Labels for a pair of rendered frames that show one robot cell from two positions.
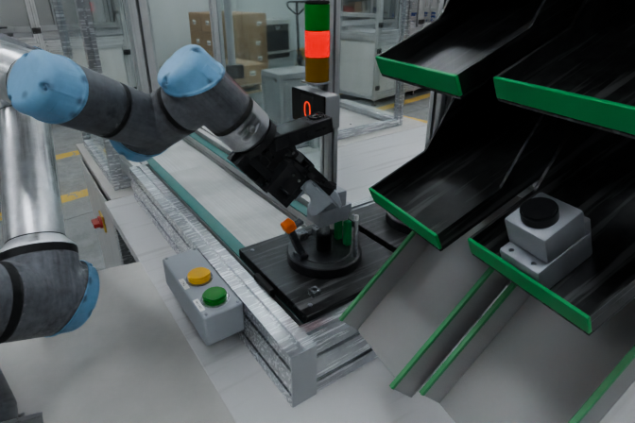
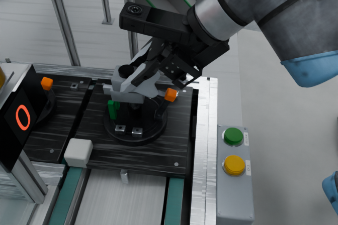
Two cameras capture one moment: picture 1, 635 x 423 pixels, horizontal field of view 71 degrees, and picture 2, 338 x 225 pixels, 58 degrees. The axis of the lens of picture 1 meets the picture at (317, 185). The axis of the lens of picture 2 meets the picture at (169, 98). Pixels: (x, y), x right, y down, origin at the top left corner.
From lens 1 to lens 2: 1.03 m
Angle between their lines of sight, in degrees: 99
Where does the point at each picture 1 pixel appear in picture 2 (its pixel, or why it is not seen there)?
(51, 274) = not seen: outside the picture
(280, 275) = (179, 123)
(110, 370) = (303, 189)
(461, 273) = not seen: outside the picture
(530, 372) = not seen: outside the picture
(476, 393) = not seen: hidden behind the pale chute
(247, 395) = (229, 121)
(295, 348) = (211, 80)
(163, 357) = (266, 177)
